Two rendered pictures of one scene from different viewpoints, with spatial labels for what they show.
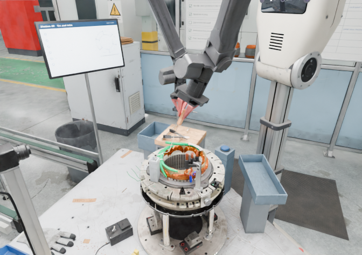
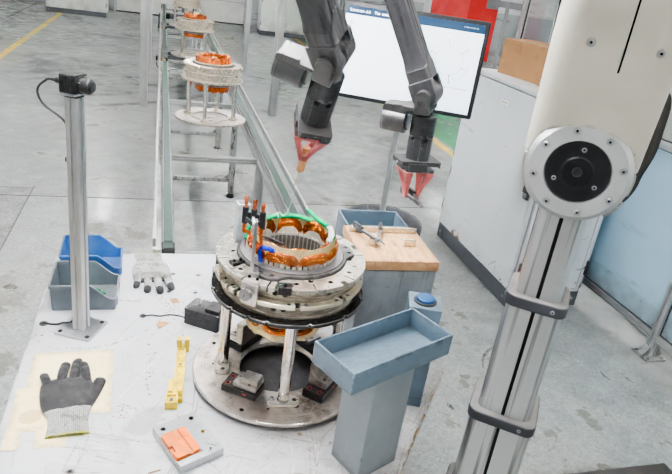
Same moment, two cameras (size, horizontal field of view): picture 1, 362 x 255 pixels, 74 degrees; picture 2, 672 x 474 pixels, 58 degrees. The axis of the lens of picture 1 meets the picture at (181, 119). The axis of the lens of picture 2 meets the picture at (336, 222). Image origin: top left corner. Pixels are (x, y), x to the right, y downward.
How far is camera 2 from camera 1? 0.95 m
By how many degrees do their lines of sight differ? 45
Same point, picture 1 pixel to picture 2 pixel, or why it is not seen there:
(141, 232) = not seen: hidden behind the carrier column
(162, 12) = not seen: outside the picture
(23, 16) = (463, 12)
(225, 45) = (308, 34)
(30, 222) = (72, 168)
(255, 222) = (346, 439)
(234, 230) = (324, 438)
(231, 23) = not seen: outside the picture
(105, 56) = not seen: hidden behind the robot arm
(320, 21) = (569, 49)
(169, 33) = (402, 34)
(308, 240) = not seen: outside the picture
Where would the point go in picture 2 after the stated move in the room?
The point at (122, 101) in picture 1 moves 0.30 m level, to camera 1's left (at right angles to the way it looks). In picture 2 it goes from (523, 224) to (481, 204)
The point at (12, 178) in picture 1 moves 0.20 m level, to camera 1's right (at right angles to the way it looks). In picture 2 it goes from (68, 106) to (100, 134)
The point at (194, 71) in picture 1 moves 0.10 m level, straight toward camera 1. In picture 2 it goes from (287, 70) to (235, 68)
